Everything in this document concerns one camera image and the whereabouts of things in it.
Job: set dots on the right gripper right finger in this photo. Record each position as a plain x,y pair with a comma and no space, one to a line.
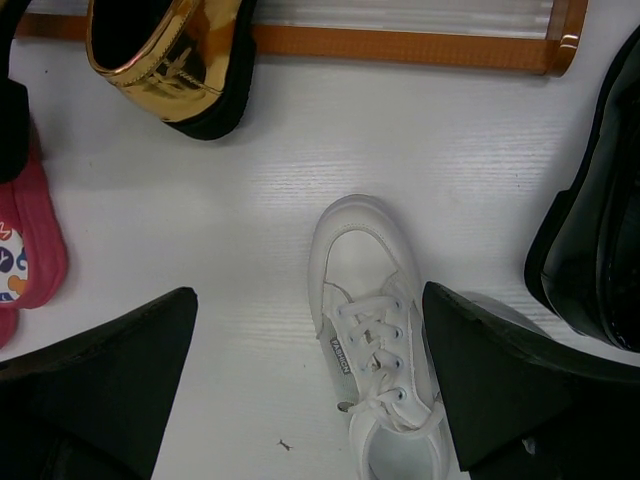
521,405

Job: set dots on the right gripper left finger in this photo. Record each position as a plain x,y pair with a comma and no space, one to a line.
96,405

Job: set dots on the black loafer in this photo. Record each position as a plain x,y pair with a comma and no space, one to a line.
583,264

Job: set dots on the white sneaker left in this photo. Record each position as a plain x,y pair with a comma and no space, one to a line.
363,290

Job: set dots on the orange wooden shoe shelf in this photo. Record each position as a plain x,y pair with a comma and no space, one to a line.
539,37

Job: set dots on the pink sandal inner right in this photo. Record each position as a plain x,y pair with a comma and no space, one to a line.
34,258

